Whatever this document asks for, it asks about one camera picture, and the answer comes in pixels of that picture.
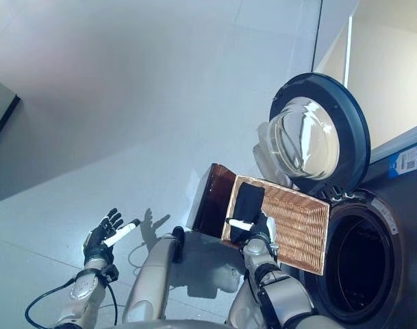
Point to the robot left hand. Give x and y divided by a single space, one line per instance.
98 243

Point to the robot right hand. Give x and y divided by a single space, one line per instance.
263 229

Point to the black garment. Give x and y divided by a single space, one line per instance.
247 202

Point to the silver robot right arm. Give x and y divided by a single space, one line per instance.
283 294

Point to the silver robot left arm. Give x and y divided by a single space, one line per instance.
83 291

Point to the round washing machine door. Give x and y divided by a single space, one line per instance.
355 113

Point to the woven wicker laundry basket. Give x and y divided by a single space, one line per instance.
297 222

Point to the glossy dark brown stool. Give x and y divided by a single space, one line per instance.
211 205

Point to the robot right leg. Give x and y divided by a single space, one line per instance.
242 301

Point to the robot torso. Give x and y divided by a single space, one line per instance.
160 325

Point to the blue white label sticker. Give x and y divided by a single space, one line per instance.
405 161

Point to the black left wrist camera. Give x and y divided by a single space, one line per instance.
111 272

